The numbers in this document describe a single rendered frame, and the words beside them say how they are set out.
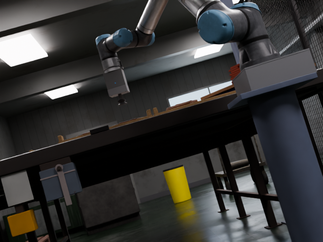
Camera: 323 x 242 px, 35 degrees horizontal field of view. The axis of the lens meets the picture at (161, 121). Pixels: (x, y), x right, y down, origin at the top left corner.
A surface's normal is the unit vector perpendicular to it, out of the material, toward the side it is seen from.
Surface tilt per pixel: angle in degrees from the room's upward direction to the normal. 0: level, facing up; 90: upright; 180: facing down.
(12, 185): 90
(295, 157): 90
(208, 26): 98
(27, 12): 90
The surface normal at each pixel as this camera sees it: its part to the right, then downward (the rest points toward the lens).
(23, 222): 0.08, -0.11
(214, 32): -0.64, 0.27
